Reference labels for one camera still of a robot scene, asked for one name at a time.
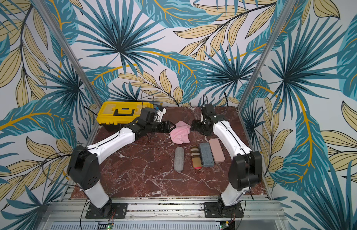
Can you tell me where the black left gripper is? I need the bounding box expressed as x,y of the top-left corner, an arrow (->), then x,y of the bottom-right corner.
146,120 -> 176,133

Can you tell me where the pink microfibre cloth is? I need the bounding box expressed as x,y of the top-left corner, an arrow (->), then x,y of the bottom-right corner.
169,121 -> 191,145

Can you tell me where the grey rectangular block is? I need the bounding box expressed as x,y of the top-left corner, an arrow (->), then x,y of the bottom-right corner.
199,143 -> 214,167

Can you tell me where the tan round object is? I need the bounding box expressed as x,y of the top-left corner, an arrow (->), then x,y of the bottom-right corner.
190,145 -> 202,170

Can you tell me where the grey fabric eyeglass case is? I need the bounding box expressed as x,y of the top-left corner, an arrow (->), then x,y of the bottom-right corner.
174,147 -> 185,172

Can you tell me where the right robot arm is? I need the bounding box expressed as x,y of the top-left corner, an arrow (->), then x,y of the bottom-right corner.
191,116 -> 262,207

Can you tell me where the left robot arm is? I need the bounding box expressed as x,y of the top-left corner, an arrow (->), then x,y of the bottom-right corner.
67,107 -> 176,216

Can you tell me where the yellow black toolbox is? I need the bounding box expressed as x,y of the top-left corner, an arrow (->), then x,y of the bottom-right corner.
96,101 -> 153,132

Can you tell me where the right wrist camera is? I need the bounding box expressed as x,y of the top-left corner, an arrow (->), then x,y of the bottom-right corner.
200,103 -> 216,119

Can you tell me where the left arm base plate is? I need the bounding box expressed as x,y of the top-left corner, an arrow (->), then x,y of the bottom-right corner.
85,203 -> 128,219

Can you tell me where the aluminium front rail frame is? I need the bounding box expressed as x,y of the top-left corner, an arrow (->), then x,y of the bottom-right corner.
38,195 -> 291,230

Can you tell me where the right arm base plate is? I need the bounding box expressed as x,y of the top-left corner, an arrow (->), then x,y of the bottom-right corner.
200,202 -> 244,219

